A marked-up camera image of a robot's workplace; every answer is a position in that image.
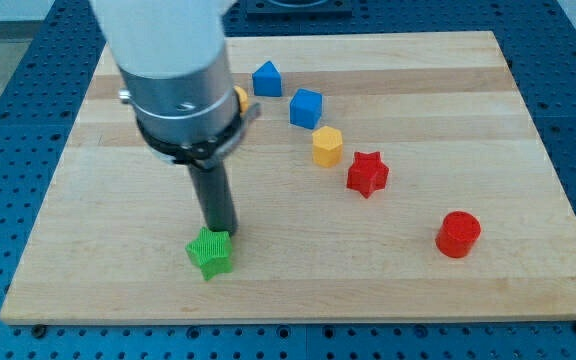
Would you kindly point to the green star block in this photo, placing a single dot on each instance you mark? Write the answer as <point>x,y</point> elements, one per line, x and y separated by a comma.
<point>211,252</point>

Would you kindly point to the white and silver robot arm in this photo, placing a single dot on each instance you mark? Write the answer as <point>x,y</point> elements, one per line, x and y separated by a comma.
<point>172,56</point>

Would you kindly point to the yellow block behind arm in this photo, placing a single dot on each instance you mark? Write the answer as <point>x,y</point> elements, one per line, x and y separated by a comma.
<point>242,99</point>

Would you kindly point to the yellow hexagonal block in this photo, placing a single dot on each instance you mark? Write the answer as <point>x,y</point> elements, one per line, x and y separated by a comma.
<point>327,146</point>

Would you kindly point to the blue cube block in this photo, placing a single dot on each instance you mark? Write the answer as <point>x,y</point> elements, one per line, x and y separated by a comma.
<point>305,108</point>

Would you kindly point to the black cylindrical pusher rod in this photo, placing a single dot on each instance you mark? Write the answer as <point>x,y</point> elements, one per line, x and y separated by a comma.
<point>215,199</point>

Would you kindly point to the red star block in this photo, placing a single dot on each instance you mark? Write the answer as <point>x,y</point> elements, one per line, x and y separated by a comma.
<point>367,173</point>

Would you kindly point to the blue triangular prism block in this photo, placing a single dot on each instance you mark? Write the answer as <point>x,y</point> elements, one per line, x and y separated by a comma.
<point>267,81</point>

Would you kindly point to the light wooden board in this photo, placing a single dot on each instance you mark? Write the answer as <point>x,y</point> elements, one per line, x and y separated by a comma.
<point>443,109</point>

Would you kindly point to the black mounting plate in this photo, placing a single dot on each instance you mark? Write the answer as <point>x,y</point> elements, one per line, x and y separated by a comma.
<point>257,8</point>

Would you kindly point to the red cylinder block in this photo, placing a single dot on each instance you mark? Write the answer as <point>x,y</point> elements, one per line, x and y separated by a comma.
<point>458,233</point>

